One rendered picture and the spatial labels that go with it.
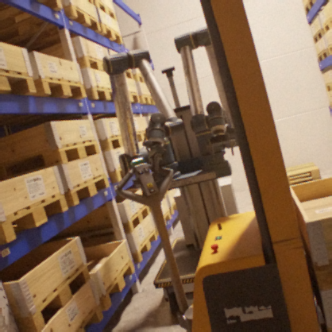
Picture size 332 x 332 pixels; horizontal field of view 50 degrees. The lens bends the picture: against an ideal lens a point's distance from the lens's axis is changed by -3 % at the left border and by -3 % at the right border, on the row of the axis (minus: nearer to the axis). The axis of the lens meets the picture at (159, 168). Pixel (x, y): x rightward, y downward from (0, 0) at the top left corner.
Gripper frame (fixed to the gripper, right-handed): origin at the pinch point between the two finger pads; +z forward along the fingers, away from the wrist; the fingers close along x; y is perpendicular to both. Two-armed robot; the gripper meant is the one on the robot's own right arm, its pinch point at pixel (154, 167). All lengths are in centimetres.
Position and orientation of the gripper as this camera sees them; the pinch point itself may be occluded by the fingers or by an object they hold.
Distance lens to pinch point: 233.7
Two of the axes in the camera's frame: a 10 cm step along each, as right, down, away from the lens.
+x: -4.4, 3.3, 8.3
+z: -0.5, 9.2, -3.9
